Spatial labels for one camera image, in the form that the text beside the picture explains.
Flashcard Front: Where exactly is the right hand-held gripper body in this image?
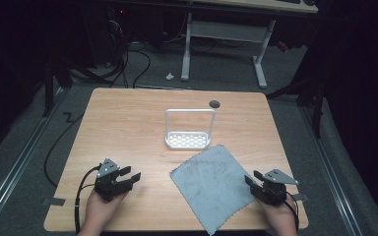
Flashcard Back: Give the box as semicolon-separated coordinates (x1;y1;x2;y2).
249;168;299;207

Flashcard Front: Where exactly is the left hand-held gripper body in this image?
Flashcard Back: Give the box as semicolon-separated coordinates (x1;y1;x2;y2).
94;157;134;203

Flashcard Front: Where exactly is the grey cloth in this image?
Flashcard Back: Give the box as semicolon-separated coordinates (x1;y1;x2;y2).
169;144;256;236

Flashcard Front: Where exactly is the white rack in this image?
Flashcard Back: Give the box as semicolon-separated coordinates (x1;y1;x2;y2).
163;108;217;150

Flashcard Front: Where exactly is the person's right hand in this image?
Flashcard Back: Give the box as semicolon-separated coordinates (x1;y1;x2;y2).
256;193;299;235

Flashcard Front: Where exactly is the grey tape piece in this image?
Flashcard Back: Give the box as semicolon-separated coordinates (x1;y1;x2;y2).
291;193;309;203
42;197;67;207

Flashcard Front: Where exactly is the black metal stand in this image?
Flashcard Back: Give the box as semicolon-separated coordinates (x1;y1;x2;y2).
41;55;75;118
265;77;326;139

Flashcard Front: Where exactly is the white-legged desk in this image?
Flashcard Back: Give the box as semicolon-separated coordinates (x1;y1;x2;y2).
180;0;319;89

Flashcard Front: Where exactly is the metal floor rail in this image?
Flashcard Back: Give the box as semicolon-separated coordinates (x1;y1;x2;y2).
0;88;67;227
299;106;363;236

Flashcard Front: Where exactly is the black floor cable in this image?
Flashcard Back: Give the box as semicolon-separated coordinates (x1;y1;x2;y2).
43;112;86;189

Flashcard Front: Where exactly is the bundle of black cables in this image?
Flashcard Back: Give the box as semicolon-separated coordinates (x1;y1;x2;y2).
106;9;153;89

